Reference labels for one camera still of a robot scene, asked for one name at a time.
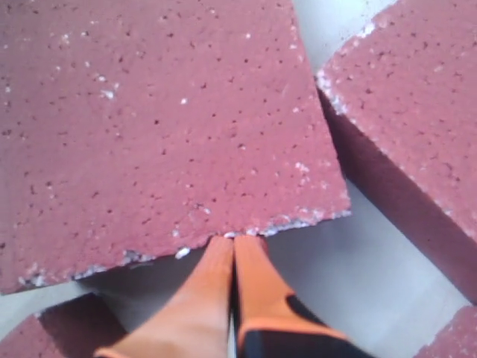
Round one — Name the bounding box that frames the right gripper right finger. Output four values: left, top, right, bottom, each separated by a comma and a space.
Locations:
234, 236, 358, 357

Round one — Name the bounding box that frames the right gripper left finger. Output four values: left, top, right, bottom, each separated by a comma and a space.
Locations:
94, 236, 233, 358

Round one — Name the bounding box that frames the red brick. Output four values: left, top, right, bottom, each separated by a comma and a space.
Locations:
316, 1, 476, 302
415, 306, 476, 358
1, 1, 350, 294
1, 293, 126, 358

